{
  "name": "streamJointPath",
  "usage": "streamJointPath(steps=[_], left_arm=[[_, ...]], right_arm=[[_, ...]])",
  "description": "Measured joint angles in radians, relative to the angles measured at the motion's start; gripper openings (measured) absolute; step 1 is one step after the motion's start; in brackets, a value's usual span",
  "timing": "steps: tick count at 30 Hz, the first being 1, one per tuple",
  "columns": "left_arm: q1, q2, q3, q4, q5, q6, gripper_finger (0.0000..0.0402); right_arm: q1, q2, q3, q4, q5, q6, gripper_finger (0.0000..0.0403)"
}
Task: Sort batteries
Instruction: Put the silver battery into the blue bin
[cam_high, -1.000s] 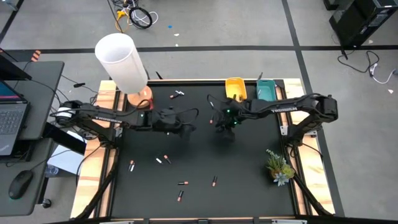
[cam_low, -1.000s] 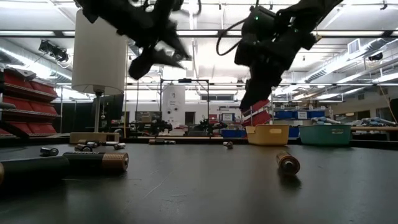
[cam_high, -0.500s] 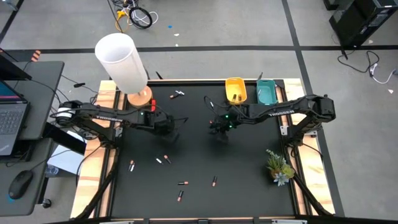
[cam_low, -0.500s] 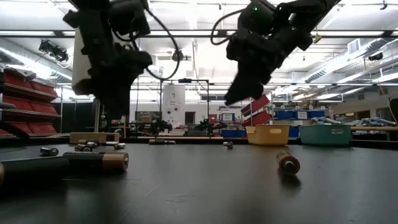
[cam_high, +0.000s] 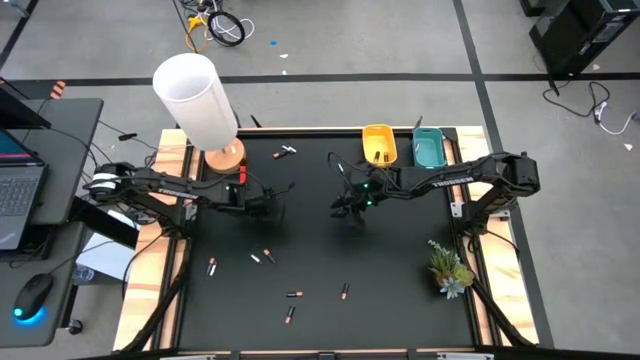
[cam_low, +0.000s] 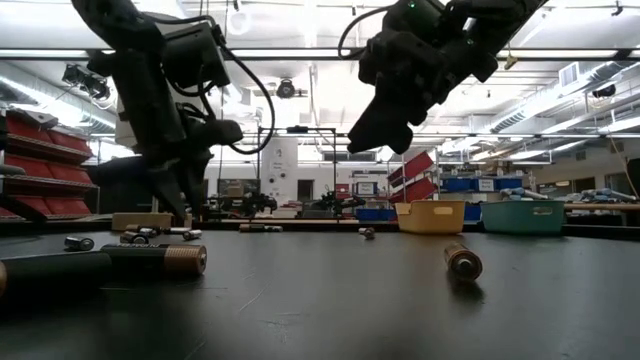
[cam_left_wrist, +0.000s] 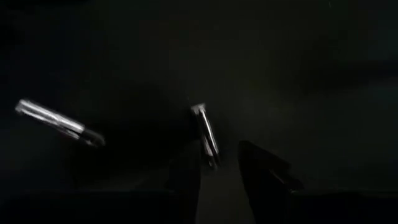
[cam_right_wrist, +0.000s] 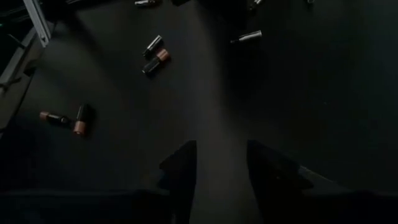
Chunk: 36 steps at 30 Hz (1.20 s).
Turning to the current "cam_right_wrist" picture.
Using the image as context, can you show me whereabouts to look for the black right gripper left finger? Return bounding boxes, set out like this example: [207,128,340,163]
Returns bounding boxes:
[0,139,198,224]

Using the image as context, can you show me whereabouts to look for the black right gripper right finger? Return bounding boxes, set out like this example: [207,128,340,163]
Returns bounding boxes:
[247,139,398,224]

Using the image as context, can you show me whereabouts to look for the slim copper-top black battery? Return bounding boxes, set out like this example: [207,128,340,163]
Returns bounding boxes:
[39,111,72,128]

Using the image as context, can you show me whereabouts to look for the silver frame bracket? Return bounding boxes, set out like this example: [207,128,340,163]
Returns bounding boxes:
[22,0,52,48]

